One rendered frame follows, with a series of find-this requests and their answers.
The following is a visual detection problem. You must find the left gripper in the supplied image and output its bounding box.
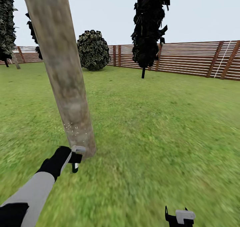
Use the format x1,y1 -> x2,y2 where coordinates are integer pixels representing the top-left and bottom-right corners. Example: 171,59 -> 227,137
69,153 -> 82,164

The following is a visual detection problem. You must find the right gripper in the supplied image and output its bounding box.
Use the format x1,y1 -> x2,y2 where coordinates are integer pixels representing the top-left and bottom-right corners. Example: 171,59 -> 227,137
165,211 -> 194,227

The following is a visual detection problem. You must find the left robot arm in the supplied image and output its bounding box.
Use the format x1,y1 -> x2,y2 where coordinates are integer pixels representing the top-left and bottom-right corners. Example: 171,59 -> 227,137
0,145 -> 87,227

